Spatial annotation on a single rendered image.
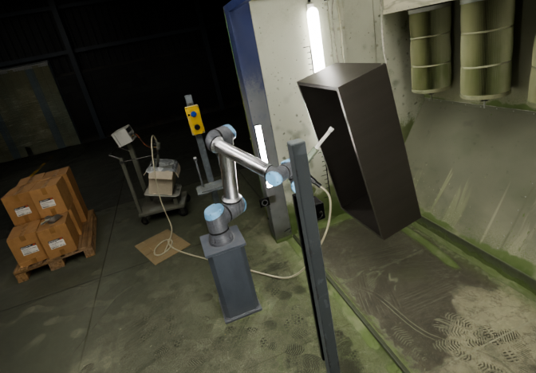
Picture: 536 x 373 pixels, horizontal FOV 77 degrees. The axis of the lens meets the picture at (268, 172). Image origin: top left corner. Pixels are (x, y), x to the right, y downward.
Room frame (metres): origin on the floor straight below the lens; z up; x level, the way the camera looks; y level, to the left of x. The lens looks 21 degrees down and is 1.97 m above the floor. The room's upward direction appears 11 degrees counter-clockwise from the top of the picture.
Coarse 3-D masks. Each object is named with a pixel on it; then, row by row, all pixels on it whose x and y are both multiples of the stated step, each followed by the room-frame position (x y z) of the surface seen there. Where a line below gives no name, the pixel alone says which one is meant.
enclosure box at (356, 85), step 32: (352, 64) 2.40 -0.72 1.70; (384, 64) 2.08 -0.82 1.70; (320, 96) 2.62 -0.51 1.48; (352, 96) 2.02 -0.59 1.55; (384, 96) 2.08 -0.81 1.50; (320, 128) 2.61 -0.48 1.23; (352, 128) 2.02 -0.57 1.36; (384, 128) 2.08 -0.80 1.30; (352, 160) 2.69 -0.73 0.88; (384, 160) 2.08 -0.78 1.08; (352, 192) 2.68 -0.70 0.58; (384, 192) 2.08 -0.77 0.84; (384, 224) 2.07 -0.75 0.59
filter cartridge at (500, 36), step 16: (464, 0) 2.54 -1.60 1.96; (480, 0) 2.43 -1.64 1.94; (496, 0) 2.39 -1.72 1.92; (512, 0) 2.41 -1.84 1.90; (464, 16) 2.54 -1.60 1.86; (480, 16) 2.44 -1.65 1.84; (496, 16) 2.40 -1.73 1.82; (512, 16) 2.41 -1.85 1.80; (464, 32) 2.55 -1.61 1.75; (480, 32) 2.44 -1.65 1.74; (496, 32) 2.39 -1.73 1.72; (512, 32) 2.41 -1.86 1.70; (464, 48) 2.55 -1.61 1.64; (480, 48) 2.44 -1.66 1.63; (496, 48) 2.39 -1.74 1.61; (512, 48) 2.42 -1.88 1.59; (464, 64) 2.54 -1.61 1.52; (480, 64) 2.45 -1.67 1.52; (496, 64) 2.39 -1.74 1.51; (464, 80) 2.54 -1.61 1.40; (480, 80) 2.43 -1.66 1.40; (496, 80) 2.39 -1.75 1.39; (464, 96) 2.53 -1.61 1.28; (480, 96) 2.42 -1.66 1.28; (496, 96) 2.38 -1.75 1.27
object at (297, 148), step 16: (288, 144) 1.07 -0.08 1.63; (304, 144) 1.05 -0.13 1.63; (304, 160) 1.05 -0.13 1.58; (304, 176) 1.05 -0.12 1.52; (304, 192) 1.04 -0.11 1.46; (304, 208) 1.04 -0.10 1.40; (304, 224) 1.05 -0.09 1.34; (304, 240) 1.08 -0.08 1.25; (320, 240) 1.05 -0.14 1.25; (320, 256) 1.05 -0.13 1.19; (320, 272) 1.05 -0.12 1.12; (320, 288) 1.04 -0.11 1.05; (320, 304) 1.04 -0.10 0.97; (320, 320) 1.06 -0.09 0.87; (336, 352) 1.05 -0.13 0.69; (336, 368) 1.05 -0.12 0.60
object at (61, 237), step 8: (64, 216) 3.68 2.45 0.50; (40, 224) 3.59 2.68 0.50; (48, 224) 3.54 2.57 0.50; (56, 224) 3.49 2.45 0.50; (64, 224) 3.47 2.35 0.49; (72, 224) 3.74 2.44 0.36; (40, 232) 3.39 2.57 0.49; (48, 232) 3.41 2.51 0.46; (56, 232) 3.44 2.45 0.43; (64, 232) 3.46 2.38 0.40; (72, 232) 3.59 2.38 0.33; (40, 240) 3.37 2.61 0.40; (48, 240) 3.40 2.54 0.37; (56, 240) 3.42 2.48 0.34; (64, 240) 3.45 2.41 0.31; (72, 240) 3.48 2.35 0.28; (48, 248) 3.39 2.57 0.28; (56, 248) 3.41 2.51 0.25; (64, 248) 3.44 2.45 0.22; (72, 248) 3.46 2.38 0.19; (48, 256) 3.37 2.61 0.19; (56, 256) 3.40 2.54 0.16
